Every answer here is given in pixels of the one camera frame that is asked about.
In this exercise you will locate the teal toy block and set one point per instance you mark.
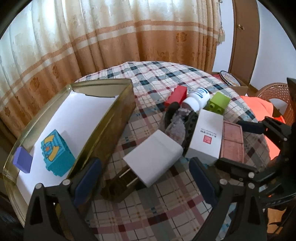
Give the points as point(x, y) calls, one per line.
point(57, 157)

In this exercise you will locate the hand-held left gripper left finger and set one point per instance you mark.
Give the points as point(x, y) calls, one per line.
point(89, 180)

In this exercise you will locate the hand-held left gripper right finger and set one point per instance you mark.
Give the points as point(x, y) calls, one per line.
point(203, 180)

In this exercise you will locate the gold metal tin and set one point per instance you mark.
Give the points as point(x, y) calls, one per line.
point(111, 120)

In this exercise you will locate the plaid tablecloth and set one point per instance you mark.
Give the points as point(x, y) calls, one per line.
point(157, 76)

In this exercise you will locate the white pill bottle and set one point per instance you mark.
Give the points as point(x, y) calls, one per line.
point(194, 99)

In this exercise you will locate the round cookie tin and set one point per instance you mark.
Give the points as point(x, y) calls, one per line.
point(229, 77)

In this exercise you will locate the green toy block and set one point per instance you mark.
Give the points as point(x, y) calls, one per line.
point(219, 100)

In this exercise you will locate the white box with red label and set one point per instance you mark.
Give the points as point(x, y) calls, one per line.
point(205, 132)

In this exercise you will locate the purple block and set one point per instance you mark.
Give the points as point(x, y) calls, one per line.
point(22, 160)

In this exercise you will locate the pink brick-patterned box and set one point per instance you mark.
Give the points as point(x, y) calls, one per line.
point(232, 139)

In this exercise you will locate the white charger adapter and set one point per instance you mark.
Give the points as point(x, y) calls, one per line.
point(155, 157)

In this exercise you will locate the cardboard box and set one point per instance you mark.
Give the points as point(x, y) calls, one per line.
point(240, 90)

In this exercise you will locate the cream and orange curtain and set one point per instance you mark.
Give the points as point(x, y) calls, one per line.
point(115, 46)

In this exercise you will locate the white paper liner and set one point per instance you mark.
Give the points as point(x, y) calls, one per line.
point(69, 115)

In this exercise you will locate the red toy block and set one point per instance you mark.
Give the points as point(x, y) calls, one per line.
point(177, 96)

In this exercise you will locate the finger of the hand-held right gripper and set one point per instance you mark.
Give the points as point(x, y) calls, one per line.
point(249, 127)
point(235, 166)

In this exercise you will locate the wooden door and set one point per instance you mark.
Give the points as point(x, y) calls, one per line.
point(242, 46)

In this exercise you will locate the wicker chair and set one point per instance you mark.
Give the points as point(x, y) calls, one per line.
point(272, 90)

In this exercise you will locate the orange cloth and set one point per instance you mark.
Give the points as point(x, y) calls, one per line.
point(259, 109)

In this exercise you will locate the dark grey toy shoe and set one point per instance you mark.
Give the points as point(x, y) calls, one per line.
point(178, 125)

